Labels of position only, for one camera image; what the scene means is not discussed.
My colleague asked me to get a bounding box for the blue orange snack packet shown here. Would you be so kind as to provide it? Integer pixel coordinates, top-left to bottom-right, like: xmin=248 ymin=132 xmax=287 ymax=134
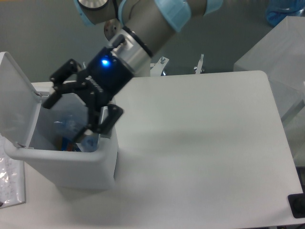
xmin=57 ymin=137 xmax=81 ymax=152

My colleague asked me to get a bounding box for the black device at edge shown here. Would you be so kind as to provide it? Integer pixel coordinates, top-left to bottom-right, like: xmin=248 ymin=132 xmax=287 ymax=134
xmin=288 ymin=193 xmax=305 ymax=219

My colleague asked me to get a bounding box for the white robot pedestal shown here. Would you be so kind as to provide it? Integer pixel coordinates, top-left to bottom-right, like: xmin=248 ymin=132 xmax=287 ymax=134
xmin=134 ymin=60 xmax=151 ymax=77

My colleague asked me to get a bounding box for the metal clamp bolt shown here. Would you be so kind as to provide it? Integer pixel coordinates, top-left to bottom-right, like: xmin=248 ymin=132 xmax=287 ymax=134
xmin=193 ymin=53 xmax=205 ymax=74

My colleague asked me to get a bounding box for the clear plastic water bottle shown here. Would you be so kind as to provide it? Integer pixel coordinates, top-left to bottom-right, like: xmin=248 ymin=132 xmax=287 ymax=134
xmin=53 ymin=115 xmax=99 ymax=153

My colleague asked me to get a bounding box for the blue water jug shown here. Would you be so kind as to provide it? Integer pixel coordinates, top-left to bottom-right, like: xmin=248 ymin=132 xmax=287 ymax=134
xmin=265 ymin=0 xmax=305 ymax=27

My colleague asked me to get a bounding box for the white trash can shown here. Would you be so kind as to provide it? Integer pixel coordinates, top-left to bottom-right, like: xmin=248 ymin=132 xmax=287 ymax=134
xmin=0 ymin=52 xmax=118 ymax=190

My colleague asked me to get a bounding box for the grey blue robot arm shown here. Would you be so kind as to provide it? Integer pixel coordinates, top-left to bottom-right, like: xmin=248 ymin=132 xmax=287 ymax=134
xmin=43 ymin=0 xmax=222 ymax=143

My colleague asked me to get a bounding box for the white bracket with bolts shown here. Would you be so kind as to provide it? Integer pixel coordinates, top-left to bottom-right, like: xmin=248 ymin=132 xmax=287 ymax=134
xmin=150 ymin=56 xmax=169 ymax=76

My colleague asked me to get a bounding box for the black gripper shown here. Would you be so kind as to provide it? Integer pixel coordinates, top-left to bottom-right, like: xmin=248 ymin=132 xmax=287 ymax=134
xmin=42 ymin=47 xmax=134 ymax=143

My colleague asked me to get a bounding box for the clear plastic sheet sleeve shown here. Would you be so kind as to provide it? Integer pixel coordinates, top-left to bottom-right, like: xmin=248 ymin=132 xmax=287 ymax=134
xmin=0 ymin=136 xmax=26 ymax=209

